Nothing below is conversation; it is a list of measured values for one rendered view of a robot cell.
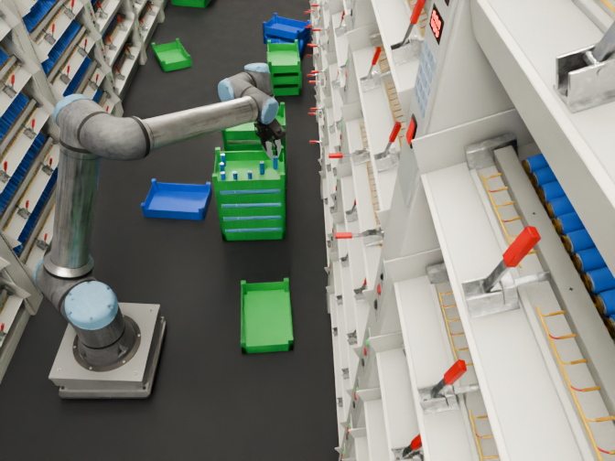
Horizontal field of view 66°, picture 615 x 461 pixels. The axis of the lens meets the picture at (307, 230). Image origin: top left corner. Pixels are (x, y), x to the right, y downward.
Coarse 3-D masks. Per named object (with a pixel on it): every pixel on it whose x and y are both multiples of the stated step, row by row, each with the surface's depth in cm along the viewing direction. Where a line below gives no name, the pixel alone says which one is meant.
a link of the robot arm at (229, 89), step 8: (248, 72) 173; (224, 80) 168; (232, 80) 168; (240, 80) 169; (248, 80) 171; (224, 88) 167; (232, 88) 167; (240, 88) 167; (224, 96) 170; (232, 96) 167
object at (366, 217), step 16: (352, 112) 128; (352, 128) 128; (352, 144) 124; (352, 176) 115; (368, 192) 110; (368, 208) 106; (368, 224) 103; (368, 256) 97; (368, 272) 95; (368, 288) 92
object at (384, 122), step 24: (360, 48) 116; (360, 72) 109; (384, 72) 101; (360, 96) 103; (384, 96) 98; (384, 120) 94; (384, 144) 89; (384, 168) 84; (384, 192) 81; (384, 216) 72
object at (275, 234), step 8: (224, 232) 222; (232, 232) 223; (240, 232) 223; (248, 232) 223; (256, 232) 223; (264, 232) 224; (272, 232) 224; (280, 232) 225; (224, 240) 226; (232, 240) 226; (240, 240) 227; (248, 240) 227
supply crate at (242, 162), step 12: (216, 156) 210; (228, 156) 215; (240, 156) 215; (252, 156) 216; (264, 156) 216; (216, 168) 209; (228, 168) 213; (240, 168) 213; (252, 168) 213; (264, 168) 213; (216, 180) 199; (228, 180) 199; (240, 180) 200; (252, 180) 200; (264, 180) 201; (276, 180) 201
